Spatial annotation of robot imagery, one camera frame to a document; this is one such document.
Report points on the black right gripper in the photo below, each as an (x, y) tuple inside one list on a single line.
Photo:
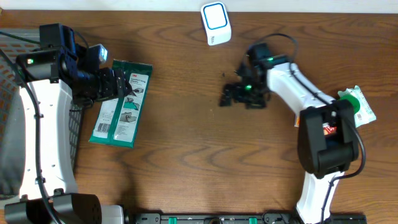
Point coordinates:
[(255, 104)]

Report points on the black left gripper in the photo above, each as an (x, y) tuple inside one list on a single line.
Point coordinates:
[(111, 89)]

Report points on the white green packet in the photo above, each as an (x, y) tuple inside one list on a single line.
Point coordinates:
[(118, 119)]

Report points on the red orange stick packet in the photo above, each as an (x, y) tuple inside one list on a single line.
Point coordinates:
[(327, 129)]

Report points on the light green tissue packet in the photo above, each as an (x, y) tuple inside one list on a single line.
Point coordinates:
[(366, 114)]

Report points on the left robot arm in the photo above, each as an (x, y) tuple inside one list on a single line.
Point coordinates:
[(59, 74)]

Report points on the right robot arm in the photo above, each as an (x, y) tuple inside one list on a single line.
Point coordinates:
[(328, 141)]

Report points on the white barcode scanner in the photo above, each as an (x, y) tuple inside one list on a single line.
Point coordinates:
[(216, 23)]

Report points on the grey plastic mesh basket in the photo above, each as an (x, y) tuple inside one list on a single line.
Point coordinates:
[(12, 115)]

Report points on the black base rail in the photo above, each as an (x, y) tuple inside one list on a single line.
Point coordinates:
[(267, 218)]

